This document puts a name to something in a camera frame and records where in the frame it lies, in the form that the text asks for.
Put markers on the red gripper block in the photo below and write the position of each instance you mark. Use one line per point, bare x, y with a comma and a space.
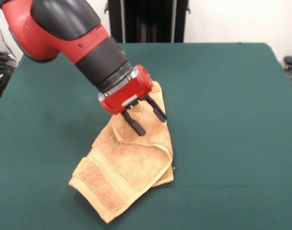
129, 95

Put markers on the orange terry towel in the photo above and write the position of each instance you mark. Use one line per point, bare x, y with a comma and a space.
126, 163

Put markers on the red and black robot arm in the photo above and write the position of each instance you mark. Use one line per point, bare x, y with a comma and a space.
64, 31

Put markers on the dark green table cloth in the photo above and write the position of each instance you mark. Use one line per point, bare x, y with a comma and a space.
232, 119

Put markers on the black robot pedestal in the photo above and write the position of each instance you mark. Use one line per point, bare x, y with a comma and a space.
148, 21

